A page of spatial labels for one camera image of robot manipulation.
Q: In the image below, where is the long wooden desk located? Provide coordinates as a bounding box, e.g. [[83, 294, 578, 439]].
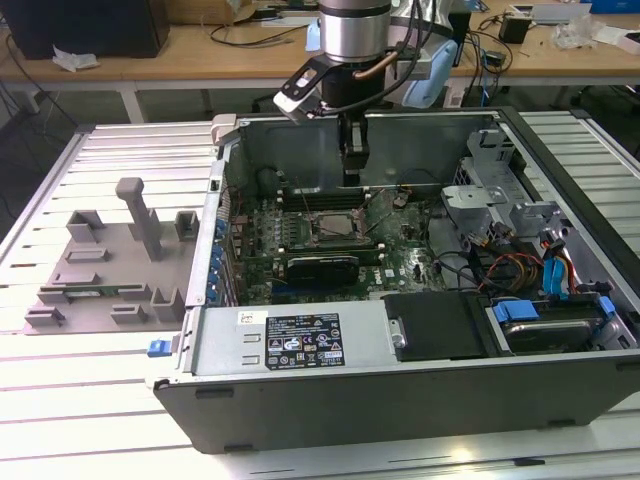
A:
[[0, 12, 640, 96]]

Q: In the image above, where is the blue flat cable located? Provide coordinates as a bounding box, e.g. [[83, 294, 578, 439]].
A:
[[544, 238, 571, 301]]

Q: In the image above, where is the black graphics card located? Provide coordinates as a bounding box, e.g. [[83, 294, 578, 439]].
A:
[[285, 253, 362, 290]]

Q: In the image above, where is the clear crumpled plastic bag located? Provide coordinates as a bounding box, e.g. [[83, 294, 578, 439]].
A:
[[553, 13, 601, 51]]

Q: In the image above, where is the CPU socket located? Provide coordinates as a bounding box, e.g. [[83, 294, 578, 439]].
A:
[[305, 205, 372, 247]]

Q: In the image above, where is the silver CPU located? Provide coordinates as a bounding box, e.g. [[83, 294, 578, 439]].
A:
[[319, 214, 356, 239]]

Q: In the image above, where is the hard disk in blue carrier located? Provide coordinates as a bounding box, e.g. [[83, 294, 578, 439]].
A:
[[485, 295, 615, 357]]

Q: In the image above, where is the green motherboard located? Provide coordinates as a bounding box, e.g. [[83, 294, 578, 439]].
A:
[[227, 187, 451, 307]]

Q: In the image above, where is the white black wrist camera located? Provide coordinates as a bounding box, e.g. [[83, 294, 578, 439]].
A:
[[273, 67, 327, 126]]

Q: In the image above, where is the black power cable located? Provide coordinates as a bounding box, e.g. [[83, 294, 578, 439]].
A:
[[430, 232, 484, 292]]

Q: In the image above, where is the red yellow wire bundle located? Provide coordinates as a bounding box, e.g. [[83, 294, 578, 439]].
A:
[[478, 252, 546, 296]]

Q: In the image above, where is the white crumpled paper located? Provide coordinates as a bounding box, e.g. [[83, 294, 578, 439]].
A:
[[52, 43, 100, 72]]

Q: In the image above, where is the black power adapter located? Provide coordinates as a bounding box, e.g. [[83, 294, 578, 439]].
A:
[[498, 13, 531, 45]]

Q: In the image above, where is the black drive bay cover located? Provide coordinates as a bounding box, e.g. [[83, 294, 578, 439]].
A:
[[382, 292, 489, 364]]

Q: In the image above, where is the white flat box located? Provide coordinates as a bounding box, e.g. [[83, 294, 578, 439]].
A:
[[594, 23, 640, 55]]

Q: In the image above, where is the green RAM stick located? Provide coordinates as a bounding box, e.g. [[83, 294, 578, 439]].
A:
[[62, 284, 151, 297]]

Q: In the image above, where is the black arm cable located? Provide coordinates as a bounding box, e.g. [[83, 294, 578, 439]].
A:
[[349, 0, 454, 109]]

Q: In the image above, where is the silver power supply box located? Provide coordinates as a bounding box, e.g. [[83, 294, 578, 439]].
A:
[[189, 305, 396, 377]]

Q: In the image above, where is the silver metal drive cage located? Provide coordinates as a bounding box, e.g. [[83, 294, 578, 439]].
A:
[[440, 127, 571, 246]]

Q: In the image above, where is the black grey PC case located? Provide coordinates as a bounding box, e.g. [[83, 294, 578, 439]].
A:
[[144, 104, 640, 456]]

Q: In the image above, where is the grey parts rack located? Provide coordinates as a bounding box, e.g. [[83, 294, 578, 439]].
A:
[[22, 176, 201, 336]]

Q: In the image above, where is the wire locking lever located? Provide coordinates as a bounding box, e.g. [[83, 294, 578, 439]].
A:
[[294, 187, 315, 224]]

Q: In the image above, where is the metal socket cover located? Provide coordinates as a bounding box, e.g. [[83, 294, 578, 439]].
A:
[[349, 189, 382, 240]]

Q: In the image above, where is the black computer tower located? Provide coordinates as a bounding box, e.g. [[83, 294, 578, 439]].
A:
[[0, 0, 171, 61]]

